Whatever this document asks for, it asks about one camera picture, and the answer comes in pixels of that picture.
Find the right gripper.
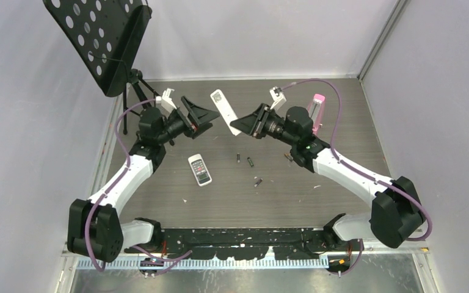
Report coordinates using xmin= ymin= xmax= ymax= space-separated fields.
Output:
xmin=231 ymin=104 xmax=297 ymax=147

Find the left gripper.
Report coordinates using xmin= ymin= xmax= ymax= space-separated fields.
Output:
xmin=158 ymin=98 xmax=220 ymax=145

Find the long white remote control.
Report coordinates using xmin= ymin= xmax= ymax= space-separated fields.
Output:
xmin=210 ymin=89 xmax=241 ymax=136

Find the green black battery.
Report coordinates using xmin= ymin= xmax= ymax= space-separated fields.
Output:
xmin=247 ymin=157 xmax=254 ymax=168

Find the purple black battery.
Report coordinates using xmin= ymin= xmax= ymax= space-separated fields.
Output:
xmin=254 ymin=178 xmax=263 ymax=187

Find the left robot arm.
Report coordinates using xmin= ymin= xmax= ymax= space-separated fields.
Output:
xmin=67 ymin=96 xmax=220 ymax=263

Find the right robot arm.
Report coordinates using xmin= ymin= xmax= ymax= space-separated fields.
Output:
xmin=229 ymin=104 xmax=432 ymax=251

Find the small white remote control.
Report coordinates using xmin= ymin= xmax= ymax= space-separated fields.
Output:
xmin=187 ymin=154 xmax=212 ymax=187

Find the orange tipped battery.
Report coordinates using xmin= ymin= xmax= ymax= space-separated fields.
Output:
xmin=284 ymin=153 xmax=294 ymax=162

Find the pink metronome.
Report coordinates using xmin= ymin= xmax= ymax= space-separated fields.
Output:
xmin=307 ymin=93 xmax=326 ymax=135

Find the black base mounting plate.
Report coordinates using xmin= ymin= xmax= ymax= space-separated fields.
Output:
xmin=153 ymin=227 xmax=365 ymax=262

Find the black perforated music stand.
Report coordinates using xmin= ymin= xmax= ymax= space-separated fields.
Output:
xmin=42 ymin=0 xmax=170 ymax=136

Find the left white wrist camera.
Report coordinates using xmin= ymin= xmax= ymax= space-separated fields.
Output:
xmin=156 ymin=88 xmax=177 ymax=114

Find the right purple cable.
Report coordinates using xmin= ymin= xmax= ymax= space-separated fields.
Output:
xmin=281 ymin=78 xmax=434 ymax=242

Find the purple cable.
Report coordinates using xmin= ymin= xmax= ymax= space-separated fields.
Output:
xmin=84 ymin=98 xmax=158 ymax=272
xmin=281 ymin=78 xmax=434 ymax=242

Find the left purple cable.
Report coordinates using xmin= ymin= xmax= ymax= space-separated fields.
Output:
xmin=84 ymin=98 xmax=158 ymax=272

